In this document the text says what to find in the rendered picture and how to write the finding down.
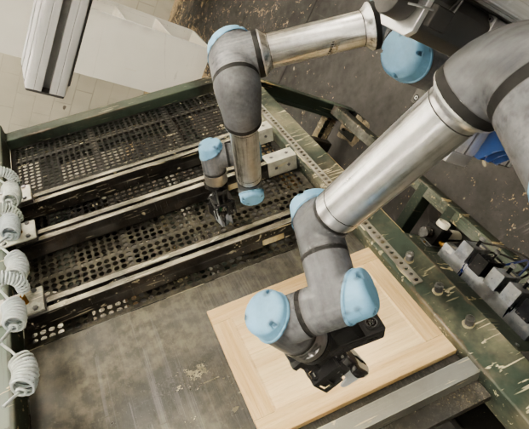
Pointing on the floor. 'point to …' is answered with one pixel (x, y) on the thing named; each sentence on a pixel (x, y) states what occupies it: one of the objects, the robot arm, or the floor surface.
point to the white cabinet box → (106, 43)
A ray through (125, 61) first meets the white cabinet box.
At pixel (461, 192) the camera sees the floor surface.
